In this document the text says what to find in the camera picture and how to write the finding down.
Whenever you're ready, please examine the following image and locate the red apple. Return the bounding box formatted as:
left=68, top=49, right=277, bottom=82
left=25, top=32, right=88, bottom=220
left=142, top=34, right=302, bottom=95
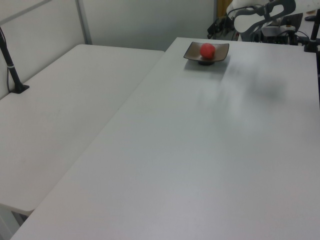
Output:
left=199, top=42, right=217, bottom=61

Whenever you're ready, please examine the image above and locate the square brown ceramic plate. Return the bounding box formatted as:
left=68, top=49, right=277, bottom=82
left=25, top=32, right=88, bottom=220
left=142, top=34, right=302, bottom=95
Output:
left=183, top=41, right=231, bottom=67

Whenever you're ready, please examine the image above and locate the white adjoining table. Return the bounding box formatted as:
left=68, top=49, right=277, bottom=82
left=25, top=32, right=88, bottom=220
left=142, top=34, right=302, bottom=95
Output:
left=0, top=44, right=166, bottom=217

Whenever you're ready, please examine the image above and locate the black pole with white band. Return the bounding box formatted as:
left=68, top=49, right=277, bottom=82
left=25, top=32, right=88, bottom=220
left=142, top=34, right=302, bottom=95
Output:
left=0, top=24, right=31, bottom=95

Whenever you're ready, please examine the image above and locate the black device behind robot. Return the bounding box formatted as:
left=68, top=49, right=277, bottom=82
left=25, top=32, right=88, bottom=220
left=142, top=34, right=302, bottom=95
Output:
left=284, top=13, right=305, bottom=46

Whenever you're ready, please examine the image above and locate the black pole with table clamp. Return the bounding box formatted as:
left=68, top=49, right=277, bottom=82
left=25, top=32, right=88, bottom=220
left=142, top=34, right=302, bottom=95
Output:
left=303, top=7, right=320, bottom=54

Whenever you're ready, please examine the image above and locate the black equipment with cables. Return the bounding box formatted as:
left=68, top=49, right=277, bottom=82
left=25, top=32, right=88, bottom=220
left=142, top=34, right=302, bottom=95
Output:
left=206, top=16, right=235, bottom=40

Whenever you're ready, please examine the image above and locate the grey aluminium partition post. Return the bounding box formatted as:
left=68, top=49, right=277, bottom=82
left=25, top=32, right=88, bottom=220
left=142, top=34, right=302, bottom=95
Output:
left=75, top=0, right=93, bottom=46

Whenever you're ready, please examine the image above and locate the silver metal mount block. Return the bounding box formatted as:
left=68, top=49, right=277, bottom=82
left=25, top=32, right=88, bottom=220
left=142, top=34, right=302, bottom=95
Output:
left=259, top=24, right=287, bottom=43

